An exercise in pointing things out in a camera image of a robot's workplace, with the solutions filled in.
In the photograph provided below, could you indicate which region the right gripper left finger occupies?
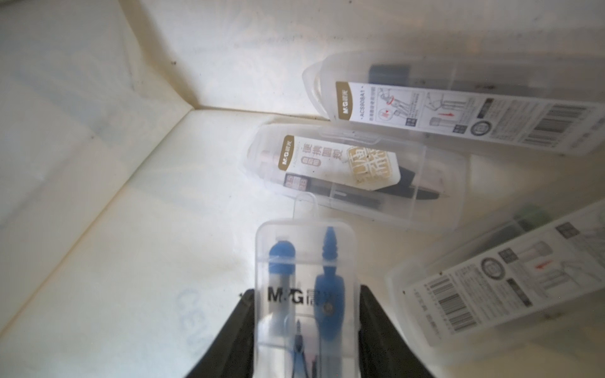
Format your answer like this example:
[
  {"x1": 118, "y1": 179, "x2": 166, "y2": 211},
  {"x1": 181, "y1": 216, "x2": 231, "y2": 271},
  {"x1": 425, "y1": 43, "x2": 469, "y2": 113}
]
[{"x1": 186, "y1": 289, "x2": 255, "y2": 378}]

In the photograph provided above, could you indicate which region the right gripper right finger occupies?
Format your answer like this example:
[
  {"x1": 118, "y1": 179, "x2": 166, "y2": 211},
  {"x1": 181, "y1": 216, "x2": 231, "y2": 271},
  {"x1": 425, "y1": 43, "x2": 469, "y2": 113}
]
[{"x1": 359, "y1": 285, "x2": 433, "y2": 378}]

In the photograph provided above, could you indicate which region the clear case blue compass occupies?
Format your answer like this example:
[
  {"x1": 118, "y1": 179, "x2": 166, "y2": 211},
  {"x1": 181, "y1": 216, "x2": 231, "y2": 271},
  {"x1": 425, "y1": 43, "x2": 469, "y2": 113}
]
[{"x1": 254, "y1": 193, "x2": 360, "y2": 377}]

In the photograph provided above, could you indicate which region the cream canvas tote bag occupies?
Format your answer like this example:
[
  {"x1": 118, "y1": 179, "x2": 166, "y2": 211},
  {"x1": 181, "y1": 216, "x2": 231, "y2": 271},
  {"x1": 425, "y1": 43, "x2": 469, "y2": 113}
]
[{"x1": 1, "y1": 1, "x2": 604, "y2": 377}]

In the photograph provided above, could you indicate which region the clear case green compass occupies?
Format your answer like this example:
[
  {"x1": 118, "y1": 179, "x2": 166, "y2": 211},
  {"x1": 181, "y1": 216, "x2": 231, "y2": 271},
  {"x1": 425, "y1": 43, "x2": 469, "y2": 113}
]
[{"x1": 244, "y1": 123, "x2": 467, "y2": 233}]

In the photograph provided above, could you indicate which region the clear case barcode label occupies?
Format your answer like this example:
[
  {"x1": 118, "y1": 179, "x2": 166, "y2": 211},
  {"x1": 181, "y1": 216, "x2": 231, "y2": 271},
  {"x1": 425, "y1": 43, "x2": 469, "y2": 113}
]
[{"x1": 302, "y1": 50, "x2": 604, "y2": 156}]

